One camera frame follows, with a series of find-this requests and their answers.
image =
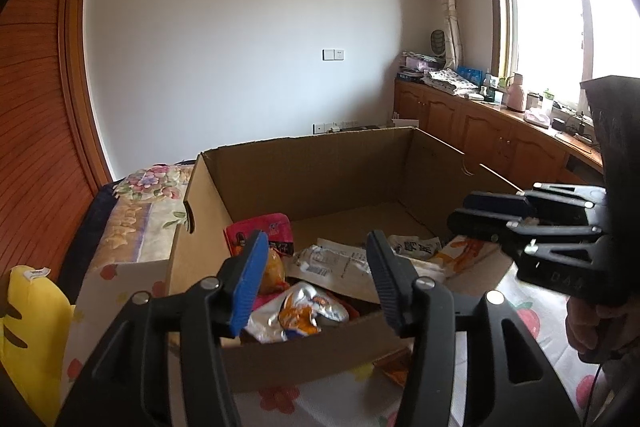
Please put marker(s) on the large cardboard box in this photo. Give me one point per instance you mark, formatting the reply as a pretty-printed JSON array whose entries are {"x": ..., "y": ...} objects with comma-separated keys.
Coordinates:
[{"x": 325, "y": 177}]

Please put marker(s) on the pink thermos kettle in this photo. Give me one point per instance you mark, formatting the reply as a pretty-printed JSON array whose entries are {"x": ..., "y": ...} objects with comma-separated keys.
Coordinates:
[{"x": 516, "y": 94}]

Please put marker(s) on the white paper bag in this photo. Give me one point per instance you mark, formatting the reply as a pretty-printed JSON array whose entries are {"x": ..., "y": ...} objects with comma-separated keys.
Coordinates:
[{"x": 405, "y": 123}]

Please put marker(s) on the black box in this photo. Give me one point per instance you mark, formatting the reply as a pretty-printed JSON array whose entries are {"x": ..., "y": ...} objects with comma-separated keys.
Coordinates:
[{"x": 370, "y": 127}]

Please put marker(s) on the white wall switch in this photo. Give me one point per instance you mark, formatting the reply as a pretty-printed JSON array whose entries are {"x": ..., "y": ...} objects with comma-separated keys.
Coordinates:
[{"x": 333, "y": 54}]

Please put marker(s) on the small oval fan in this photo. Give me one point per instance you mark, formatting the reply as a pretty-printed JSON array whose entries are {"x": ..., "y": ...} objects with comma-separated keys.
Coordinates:
[{"x": 440, "y": 43}]

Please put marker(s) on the long wooden cabinet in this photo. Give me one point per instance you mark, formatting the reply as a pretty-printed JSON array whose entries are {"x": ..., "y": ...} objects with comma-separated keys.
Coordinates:
[{"x": 475, "y": 127}]

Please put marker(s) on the blue boxes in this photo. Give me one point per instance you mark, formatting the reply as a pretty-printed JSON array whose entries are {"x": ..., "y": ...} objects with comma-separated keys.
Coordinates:
[{"x": 469, "y": 73}]

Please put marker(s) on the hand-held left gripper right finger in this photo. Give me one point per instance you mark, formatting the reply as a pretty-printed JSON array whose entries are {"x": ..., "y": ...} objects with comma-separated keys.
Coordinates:
[{"x": 386, "y": 279}]

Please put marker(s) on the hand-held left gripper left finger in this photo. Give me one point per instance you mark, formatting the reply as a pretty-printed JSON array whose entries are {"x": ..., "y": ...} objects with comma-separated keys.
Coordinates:
[{"x": 250, "y": 282}]

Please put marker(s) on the person's right hand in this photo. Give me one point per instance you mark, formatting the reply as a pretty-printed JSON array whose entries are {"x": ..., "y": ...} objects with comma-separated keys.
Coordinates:
[{"x": 582, "y": 327}]

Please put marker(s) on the orange and white snack packet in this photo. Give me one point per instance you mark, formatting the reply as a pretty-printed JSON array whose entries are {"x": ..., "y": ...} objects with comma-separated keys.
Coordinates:
[{"x": 465, "y": 254}]

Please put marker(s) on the wooden wardrobe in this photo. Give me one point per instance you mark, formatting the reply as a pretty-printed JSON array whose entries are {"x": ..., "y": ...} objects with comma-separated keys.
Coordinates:
[{"x": 40, "y": 107}]

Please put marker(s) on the person's right forearm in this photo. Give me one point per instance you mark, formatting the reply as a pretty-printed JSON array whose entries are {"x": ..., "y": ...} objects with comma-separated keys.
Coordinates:
[{"x": 617, "y": 384}]

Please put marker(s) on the white black print snack packet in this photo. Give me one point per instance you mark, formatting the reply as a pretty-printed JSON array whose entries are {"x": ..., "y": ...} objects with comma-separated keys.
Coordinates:
[{"x": 415, "y": 248}]

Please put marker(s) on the red snack packet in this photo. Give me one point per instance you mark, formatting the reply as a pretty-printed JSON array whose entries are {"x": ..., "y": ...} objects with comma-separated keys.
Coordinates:
[{"x": 270, "y": 229}]

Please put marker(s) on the folded patterned cloth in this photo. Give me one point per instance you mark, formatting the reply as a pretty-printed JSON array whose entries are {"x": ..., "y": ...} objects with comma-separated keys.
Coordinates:
[{"x": 450, "y": 82}]

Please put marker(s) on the yellow plush toy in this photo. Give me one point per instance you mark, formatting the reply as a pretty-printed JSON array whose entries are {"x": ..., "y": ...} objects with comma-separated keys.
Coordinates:
[{"x": 30, "y": 337}]

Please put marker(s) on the wooden framed window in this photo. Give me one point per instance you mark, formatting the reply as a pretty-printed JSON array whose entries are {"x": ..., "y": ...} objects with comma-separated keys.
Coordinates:
[{"x": 550, "y": 22}]

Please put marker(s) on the tissue pack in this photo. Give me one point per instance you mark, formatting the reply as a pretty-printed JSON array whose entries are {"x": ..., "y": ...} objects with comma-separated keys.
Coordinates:
[{"x": 536, "y": 116}]

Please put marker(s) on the white labelled snack packet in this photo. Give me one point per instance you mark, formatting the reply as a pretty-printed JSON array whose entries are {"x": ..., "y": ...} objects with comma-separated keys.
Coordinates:
[{"x": 330, "y": 262}]

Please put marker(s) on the silver and orange snack packet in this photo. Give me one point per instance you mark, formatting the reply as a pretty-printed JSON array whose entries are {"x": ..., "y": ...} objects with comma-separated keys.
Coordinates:
[{"x": 300, "y": 312}]

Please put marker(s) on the white floral bed sheet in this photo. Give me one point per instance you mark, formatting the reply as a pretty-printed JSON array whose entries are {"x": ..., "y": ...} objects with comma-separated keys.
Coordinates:
[{"x": 320, "y": 407}]

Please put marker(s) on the yellow orange snack packet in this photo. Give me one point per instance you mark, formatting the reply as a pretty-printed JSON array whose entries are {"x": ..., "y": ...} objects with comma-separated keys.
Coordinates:
[{"x": 274, "y": 274}]

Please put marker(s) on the stack of books and papers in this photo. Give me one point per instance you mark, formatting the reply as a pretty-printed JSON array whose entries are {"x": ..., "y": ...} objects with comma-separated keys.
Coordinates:
[{"x": 417, "y": 66}]

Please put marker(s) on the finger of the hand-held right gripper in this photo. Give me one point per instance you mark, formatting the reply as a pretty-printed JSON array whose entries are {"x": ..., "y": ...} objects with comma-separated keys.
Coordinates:
[
  {"x": 475, "y": 224},
  {"x": 495, "y": 202}
]

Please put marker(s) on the white wall outlet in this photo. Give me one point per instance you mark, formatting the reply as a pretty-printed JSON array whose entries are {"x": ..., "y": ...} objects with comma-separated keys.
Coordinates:
[{"x": 320, "y": 127}]

